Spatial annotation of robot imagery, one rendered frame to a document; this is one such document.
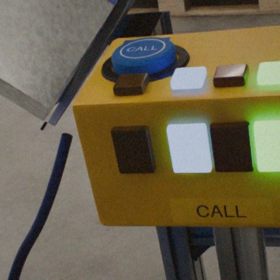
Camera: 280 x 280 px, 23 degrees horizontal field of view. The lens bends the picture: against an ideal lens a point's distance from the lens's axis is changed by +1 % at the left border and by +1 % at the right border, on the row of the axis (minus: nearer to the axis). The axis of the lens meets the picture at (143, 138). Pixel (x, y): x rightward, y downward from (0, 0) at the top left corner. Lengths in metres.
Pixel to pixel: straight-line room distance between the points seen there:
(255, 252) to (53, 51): 0.38
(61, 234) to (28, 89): 1.43
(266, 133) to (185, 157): 0.05
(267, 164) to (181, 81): 0.07
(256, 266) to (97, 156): 0.14
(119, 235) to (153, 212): 1.67
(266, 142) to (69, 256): 1.71
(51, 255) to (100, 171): 1.68
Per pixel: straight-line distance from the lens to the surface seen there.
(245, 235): 0.47
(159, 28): 0.98
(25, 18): 0.77
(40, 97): 0.75
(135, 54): 0.42
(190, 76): 0.39
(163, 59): 0.41
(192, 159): 0.39
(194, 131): 0.38
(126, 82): 0.40
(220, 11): 3.60
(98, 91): 0.41
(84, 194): 2.31
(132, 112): 0.39
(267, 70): 0.38
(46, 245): 2.14
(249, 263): 0.49
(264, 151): 0.38
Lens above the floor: 1.24
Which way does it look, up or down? 29 degrees down
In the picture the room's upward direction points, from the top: 11 degrees counter-clockwise
